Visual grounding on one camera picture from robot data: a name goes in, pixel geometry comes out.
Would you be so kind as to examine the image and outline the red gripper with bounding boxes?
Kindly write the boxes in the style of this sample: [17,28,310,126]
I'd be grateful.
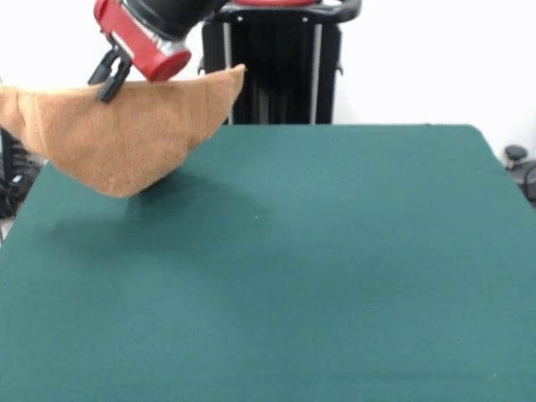
[86,0,193,104]

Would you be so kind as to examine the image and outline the tan terry towel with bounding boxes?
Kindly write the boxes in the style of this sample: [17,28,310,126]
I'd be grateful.
[0,63,248,199]

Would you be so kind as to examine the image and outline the black box device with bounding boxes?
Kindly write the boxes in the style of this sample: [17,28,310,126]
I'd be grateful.
[0,126,17,185]

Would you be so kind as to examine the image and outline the black equipment heap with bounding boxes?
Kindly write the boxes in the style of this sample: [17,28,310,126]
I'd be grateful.
[0,140,46,219]

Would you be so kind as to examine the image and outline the dark green table cloth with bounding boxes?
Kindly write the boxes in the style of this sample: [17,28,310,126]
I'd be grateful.
[0,123,536,402]

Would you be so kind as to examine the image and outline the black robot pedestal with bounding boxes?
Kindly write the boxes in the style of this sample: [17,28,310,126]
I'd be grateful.
[195,0,363,126]

